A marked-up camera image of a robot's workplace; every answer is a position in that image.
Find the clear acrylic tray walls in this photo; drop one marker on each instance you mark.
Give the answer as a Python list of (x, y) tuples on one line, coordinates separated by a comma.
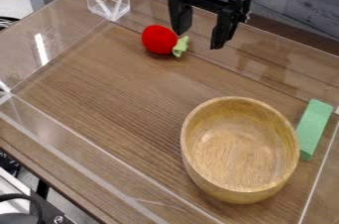
[(92, 111)]

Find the green rectangular block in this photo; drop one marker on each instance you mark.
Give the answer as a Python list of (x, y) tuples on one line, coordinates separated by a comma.
[(311, 127)]

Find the black metal bracket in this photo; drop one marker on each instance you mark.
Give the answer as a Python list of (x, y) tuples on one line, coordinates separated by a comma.
[(52, 214)]

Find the wooden bowl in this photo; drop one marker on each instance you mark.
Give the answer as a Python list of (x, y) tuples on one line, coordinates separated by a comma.
[(239, 149)]

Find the red plush strawberry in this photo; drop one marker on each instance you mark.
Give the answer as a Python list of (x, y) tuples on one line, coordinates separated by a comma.
[(162, 42)]

